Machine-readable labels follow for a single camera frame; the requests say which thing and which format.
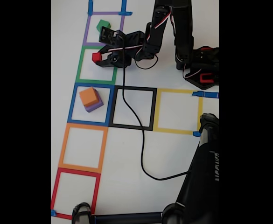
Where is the green cube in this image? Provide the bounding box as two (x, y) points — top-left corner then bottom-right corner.
(96, 19), (111, 32)

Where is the orange cube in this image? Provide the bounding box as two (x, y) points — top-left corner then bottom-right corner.
(79, 87), (99, 107)

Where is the large purple cube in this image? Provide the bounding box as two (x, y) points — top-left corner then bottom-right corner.
(84, 99), (104, 113)

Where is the red table clamp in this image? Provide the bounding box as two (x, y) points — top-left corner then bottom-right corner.
(199, 73), (214, 84)

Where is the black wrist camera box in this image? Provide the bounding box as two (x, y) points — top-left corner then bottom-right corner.
(98, 26), (121, 46)

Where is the purple square frame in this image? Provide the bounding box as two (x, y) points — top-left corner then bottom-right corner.
(82, 11), (125, 47)

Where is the green square frame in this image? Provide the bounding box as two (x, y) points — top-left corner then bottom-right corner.
(75, 46), (120, 85)

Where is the black square frame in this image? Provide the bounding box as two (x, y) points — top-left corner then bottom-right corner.
(108, 85), (157, 131)

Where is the blue square frame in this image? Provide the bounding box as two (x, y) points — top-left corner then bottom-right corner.
(67, 83), (115, 126)

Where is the yellow square frame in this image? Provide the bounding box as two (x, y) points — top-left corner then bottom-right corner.
(153, 88), (203, 135)

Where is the black camera cable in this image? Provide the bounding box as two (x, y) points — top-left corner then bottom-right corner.
(121, 35), (192, 181)

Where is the orange square frame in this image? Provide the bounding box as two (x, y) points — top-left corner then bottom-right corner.
(58, 123), (109, 174)

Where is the red square frame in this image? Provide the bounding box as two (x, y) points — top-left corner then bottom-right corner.
(50, 167), (101, 220)

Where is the black camera tripod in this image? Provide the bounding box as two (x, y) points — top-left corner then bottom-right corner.
(71, 113), (219, 224)

